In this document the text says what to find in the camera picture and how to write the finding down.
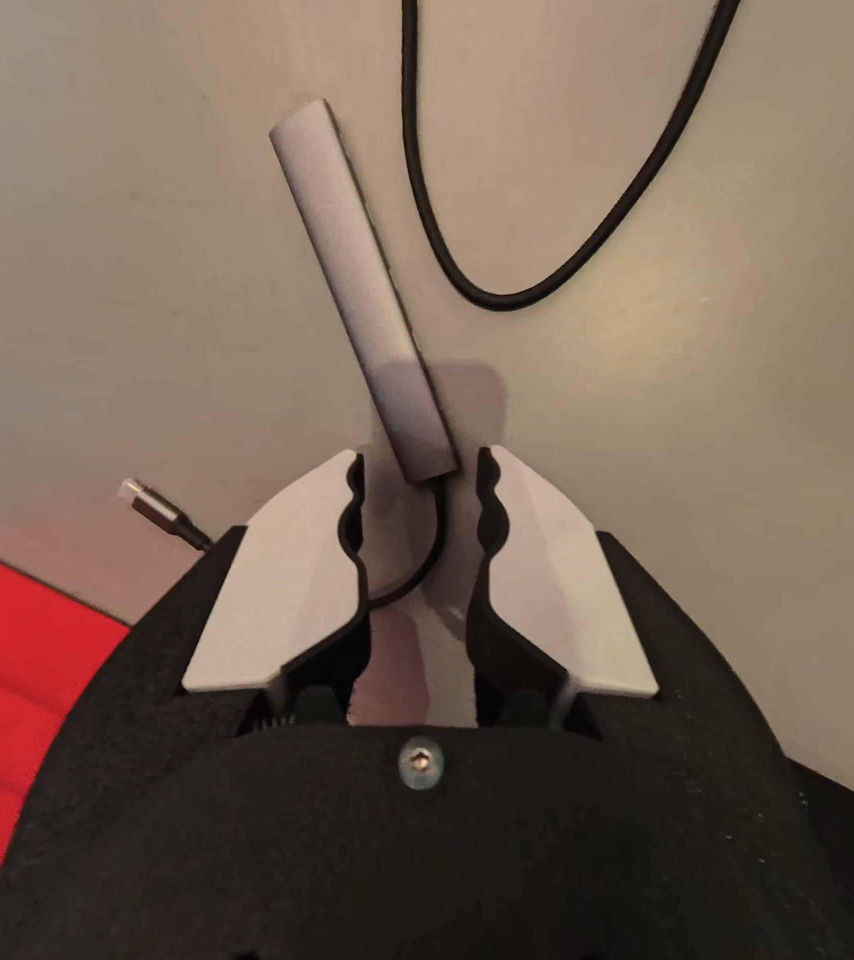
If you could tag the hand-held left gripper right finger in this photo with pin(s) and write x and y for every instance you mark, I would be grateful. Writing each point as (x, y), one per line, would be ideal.
(562, 592)

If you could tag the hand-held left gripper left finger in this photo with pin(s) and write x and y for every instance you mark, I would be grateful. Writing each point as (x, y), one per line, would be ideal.
(277, 592)

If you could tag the grey usb hub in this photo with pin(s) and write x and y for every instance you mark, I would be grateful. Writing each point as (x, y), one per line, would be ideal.
(367, 300)

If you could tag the red plastic bin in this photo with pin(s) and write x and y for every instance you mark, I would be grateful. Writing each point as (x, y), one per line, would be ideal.
(14, 675)

